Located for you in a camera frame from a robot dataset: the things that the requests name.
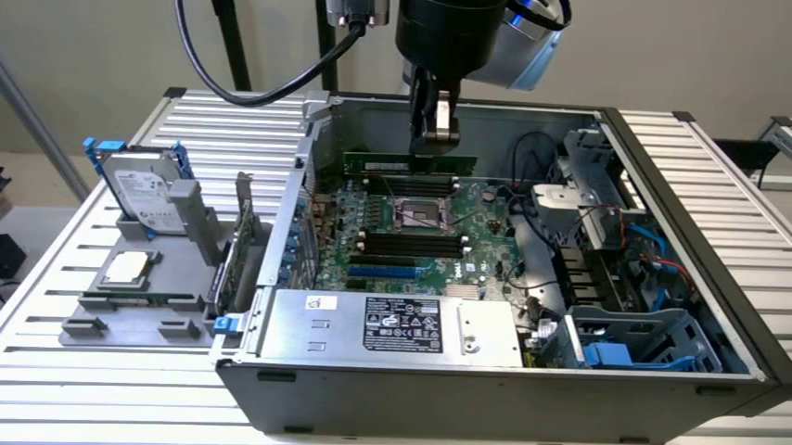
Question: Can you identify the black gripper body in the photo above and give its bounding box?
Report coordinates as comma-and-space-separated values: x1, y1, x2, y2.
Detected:
395, 0, 510, 83

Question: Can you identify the black RAM slot bank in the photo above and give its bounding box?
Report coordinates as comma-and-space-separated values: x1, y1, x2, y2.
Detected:
361, 172, 460, 198
355, 228, 467, 260

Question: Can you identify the black stand pole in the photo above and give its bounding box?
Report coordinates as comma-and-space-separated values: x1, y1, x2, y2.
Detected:
313, 0, 343, 93
210, 0, 253, 93

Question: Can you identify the CPU socket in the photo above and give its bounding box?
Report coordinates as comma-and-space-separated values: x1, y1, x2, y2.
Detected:
383, 195, 455, 232

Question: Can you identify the green motherboard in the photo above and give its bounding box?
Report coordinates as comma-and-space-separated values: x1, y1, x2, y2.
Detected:
307, 174, 532, 305

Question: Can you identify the metal drive cage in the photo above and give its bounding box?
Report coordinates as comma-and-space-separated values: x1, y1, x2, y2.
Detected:
554, 128, 649, 252

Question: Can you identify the blue expansion slot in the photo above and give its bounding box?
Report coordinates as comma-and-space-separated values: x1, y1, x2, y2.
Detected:
345, 264, 417, 280

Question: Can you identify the green graphics card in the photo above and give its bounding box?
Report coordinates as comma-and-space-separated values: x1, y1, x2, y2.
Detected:
208, 172, 265, 317

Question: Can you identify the silver power supply unit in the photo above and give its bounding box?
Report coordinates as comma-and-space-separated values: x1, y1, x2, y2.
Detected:
255, 288, 528, 369

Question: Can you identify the grey parts rack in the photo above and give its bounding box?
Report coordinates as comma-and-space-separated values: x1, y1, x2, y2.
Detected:
58, 179, 276, 350

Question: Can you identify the blue case latch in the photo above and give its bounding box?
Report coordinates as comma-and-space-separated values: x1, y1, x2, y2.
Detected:
210, 313, 241, 337

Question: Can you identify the grey blue disk bay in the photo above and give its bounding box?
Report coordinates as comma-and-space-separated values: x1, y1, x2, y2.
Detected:
563, 304, 723, 373

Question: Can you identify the silver CPU chip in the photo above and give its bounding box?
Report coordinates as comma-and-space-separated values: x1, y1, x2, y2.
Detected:
100, 251, 154, 285

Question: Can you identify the open black PC case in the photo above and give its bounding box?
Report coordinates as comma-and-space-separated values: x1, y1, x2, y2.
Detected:
208, 90, 792, 436

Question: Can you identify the grey metal pole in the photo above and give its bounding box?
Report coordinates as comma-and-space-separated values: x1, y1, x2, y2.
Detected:
0, 58, 89, 202

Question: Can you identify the black box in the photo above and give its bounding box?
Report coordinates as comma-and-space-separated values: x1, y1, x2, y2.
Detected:
0, 233, 29, 281

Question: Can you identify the silver camera box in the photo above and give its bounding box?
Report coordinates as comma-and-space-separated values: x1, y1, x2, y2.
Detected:
323, 0, 396, 27

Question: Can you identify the thick black cable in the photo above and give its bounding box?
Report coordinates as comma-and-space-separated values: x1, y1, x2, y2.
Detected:
174, 0, 375, 108

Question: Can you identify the red wire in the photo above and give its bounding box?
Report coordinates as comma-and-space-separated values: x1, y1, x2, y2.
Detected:
608, 207, 627, 249

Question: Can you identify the blue data wire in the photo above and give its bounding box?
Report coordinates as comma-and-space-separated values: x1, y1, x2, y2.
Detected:
623, 222, 691, 312

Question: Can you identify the hard disk with blue bracket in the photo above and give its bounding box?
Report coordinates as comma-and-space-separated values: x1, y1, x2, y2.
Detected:
81, 136, 194, 234

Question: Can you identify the aluminium frame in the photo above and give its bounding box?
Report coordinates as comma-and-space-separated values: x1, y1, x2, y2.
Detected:
749, 114, 792, 190

